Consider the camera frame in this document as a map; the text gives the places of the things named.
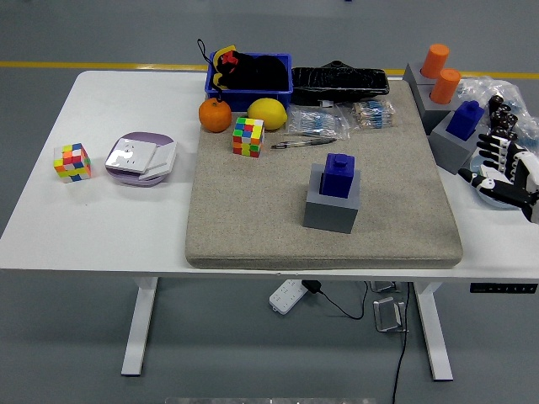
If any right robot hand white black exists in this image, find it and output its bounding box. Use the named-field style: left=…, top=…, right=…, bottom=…
left=457, top=128, right=539, bottom=224

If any blue seal stamp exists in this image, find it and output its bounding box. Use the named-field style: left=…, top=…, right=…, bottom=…
left=318, top=152, right=356, bottom=199
left=446, top=99, right=485, bottom=142

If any grey cube seal holder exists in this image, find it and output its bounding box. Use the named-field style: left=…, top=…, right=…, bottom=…
left=403, top=61, right=443, bottom=88
left=414, top=82, right=464, bottom=136
left=302, top=162, right=362, bottom=235
left=430, top=109, right=485, bottom=176

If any orange cylinder seal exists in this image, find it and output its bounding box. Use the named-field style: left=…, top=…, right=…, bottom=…
left=429, top=67, right=462, bottom=105
left=420, top=43, right=451, bottom=80

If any light blue plate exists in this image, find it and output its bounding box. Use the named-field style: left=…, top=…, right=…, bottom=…
left=468, top=154, right=521, bottom=210

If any clear plastic bag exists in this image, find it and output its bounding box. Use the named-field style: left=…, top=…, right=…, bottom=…
left=456, top=75, right=539, bottom=151

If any black table control panel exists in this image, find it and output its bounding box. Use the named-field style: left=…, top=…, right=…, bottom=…
left=470, top=284, right=539, bottom=294

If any bag of tan resistors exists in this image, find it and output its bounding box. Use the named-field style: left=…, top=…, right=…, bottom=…
left=350, top=100, right=397, bottom=131

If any white table leg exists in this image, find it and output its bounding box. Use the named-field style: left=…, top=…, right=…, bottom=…
left=120, top=276, right=160, bottom=377
left=412, top=280, right=454, bottom=382

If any black wrapped keyboard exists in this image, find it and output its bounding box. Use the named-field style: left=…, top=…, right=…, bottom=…
left=290, top=59, right=391, bottom=107

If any bag of blue resistors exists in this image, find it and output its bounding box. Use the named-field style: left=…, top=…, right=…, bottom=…
left=287, top=104, right=351, bottom=141

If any clear blue pen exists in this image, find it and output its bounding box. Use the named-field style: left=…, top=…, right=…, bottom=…
left=282, top=129, right=334, bottom=140

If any black clear pen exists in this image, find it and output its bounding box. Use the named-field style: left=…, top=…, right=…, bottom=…
left=270, top=137, right=338, bottom=150

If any yellow lemon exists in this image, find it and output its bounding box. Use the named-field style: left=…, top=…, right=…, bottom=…
left=247, top=98, right=289, bottom=130

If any white power strip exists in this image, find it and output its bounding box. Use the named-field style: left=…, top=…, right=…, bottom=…
left=269, top=279, right=307, bottom=315

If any grey-brown mat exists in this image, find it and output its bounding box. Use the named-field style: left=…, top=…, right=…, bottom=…
left=184, top=79, right=464, bottom=270

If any large colourful puzzle cube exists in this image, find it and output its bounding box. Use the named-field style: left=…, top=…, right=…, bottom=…
left=232, top=116, right=266, bottom=159

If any blue plastic bin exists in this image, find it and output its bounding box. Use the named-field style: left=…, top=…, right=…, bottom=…
left=204, top=51, right=294, bottom=114

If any black bag with yellow trim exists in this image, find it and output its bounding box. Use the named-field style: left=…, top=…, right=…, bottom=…
left=196, top=38, right=288, bottom=94

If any orange fruit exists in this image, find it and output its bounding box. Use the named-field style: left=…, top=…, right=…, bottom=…
left=198, top=98, right=233, bottom=134

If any purple plate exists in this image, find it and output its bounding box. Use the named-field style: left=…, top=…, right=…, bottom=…
left=104, top=131, right=178, bottom=188

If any small colourful puzzle cube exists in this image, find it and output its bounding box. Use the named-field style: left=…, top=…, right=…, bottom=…
left=53, top=142, right=93, bottom=184

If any small metal bracket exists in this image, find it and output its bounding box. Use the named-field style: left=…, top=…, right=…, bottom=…
left=369, top=280, right=401, bottom=294

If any large metal bracket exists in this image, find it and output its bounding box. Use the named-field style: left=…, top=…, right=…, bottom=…
left=373, top=296, right=410, bottom=333

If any black floor cable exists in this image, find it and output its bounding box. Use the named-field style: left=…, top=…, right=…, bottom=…
left=391, top=281, right=412, bottom=404

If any black plug with cord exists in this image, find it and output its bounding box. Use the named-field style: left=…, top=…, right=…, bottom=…
left=302, top=279, right=370, bottom=321

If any white switch panel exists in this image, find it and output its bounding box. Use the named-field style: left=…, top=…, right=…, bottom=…
left=137, top=141, right=179, bottom=182

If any white wall socket panel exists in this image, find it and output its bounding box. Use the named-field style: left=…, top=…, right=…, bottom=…
left=104, top=137, right=160, bottom=174

